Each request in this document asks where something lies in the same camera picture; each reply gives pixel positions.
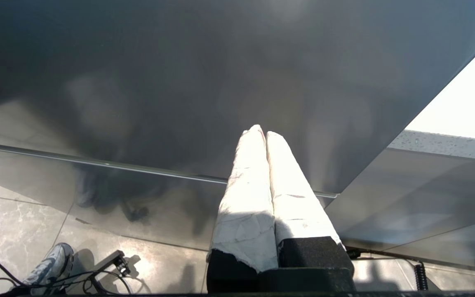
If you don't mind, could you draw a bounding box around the tall glossy grey cabinet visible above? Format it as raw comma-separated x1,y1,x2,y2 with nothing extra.
0,0,475,252

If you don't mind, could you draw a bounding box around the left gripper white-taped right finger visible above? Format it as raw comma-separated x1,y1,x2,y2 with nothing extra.
266,131,355,269

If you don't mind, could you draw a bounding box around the thin black cable with plug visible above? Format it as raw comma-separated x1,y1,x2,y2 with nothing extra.
345,247,422,266

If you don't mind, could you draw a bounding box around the grey base cabinet door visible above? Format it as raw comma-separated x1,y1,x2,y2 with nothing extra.
326,148,475,271

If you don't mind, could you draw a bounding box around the grey sneaker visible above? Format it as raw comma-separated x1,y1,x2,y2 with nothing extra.
22,243,75,296

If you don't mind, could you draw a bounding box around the black floor plug adapter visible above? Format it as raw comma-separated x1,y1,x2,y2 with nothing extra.
96,250,132,278

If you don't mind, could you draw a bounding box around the long metal cabinet handle rail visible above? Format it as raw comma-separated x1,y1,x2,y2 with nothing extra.
0,141,339,200

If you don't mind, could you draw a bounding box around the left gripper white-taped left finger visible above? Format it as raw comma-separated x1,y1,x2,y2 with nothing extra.
207,125,279,293

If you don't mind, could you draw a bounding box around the black coiled cable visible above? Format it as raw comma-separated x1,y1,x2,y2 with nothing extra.
414,263,429,291

